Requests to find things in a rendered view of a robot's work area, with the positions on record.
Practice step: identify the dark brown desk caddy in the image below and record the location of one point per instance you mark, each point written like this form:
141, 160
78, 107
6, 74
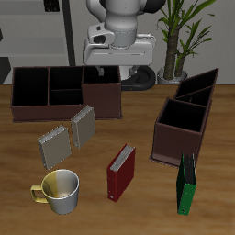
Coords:
176, 143
101, 98

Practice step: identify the green book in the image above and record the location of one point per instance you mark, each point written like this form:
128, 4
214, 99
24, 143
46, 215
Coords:
186, 192

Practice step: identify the grey shelf unit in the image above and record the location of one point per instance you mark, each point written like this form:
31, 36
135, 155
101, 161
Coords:
30, 33

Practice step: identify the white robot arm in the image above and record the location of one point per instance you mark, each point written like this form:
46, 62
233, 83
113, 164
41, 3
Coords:
122, 15

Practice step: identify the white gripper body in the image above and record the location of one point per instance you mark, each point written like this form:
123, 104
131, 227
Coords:
122, 56

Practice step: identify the white and yellow mug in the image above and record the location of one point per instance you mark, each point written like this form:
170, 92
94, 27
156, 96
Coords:
62, 200

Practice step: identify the green pot plant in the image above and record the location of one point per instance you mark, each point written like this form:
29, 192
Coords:
170, 52

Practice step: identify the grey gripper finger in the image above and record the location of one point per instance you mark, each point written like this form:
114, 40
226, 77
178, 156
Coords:
132, 70
100, 70

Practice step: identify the red book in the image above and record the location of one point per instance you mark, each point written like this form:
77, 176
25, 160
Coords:
122, 176

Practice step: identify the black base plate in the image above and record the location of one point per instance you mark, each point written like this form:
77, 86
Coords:
146, 79

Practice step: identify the dark vertical post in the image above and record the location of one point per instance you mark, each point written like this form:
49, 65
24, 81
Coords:
69, 33

